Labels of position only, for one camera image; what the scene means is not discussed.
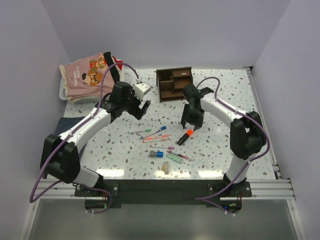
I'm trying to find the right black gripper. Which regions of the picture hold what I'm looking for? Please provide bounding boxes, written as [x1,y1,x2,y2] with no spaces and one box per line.
[181,103,205,131]

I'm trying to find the red clear pen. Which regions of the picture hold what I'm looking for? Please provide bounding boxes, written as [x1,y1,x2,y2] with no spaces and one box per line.
[166,150,195,161]

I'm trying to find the beige eraser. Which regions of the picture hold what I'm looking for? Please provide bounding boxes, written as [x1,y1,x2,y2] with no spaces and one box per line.
[161,161,170,175]

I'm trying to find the blue grey sharpener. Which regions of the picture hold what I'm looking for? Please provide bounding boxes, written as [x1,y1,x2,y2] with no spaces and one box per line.
[148,150,164,158]

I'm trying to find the green transparent case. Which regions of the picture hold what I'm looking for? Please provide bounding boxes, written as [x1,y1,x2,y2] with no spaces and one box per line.
[166,153,183,164]

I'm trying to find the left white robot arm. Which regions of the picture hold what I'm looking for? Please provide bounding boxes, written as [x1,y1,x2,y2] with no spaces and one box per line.
[40,81,151,196]

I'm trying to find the purple cable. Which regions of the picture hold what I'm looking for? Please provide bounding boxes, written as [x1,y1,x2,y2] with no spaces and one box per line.
[29,63,143,215]
[195,76,272,213]

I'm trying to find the brown wooden desk organizer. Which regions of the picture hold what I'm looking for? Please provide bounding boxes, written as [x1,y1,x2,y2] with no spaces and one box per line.
[156,66,193,103]

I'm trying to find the black red folded garment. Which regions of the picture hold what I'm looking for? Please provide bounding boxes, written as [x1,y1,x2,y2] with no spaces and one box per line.
[103,51,123,82]

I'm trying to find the green capped pen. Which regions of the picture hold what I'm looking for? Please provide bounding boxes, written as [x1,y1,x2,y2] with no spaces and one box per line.
[127,128,152,134]

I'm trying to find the pink capped pen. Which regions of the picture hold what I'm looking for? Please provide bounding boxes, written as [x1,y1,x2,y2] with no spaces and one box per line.
[150,144,175,150]

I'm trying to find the blue capped pen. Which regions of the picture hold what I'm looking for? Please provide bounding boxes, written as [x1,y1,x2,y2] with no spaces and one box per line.
[140,126,167,140]

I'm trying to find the orange black highlighter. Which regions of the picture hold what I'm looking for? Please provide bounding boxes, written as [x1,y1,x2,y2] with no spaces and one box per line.
[176,129,194,146]

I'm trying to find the pink pixel-print shirt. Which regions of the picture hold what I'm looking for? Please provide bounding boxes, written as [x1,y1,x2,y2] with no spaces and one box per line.
[59,52,123,104]

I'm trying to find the blue folded cloth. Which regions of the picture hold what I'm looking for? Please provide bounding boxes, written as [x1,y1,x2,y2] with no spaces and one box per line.
[53,116,85,136]

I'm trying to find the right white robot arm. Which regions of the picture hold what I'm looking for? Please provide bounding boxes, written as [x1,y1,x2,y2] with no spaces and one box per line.
[180,83,267,197]

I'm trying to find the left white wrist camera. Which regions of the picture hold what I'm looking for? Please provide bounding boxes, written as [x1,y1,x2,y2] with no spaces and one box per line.
[133,82,152,101]

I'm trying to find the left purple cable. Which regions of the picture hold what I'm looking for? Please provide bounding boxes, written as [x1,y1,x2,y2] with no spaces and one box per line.
[29,63,143,215]

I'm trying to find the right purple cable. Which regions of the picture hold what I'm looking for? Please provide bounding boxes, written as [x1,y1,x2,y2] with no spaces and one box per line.
[195,76,272,213]

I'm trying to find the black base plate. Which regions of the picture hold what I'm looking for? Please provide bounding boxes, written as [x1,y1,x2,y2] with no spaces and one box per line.
[74,179,253,213]

